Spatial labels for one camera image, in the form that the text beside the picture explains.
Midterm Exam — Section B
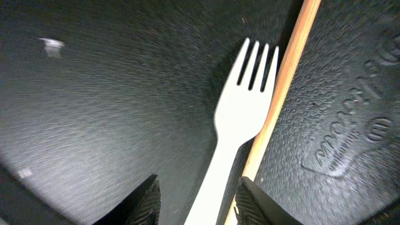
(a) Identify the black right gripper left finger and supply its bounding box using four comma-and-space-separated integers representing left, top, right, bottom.
94, 174, 161, 225

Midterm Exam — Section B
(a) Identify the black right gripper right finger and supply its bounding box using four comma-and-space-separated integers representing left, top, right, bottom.
234, 176, 302, 225

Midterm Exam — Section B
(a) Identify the white plastic fork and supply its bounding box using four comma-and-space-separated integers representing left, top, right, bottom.
184, 38, 279, 225

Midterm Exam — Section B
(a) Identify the wooden chopstick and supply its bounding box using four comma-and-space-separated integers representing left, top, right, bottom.
223, 0, 323, 225

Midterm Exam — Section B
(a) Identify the round black tray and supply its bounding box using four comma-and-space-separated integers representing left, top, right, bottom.
1, 1, 399, 224

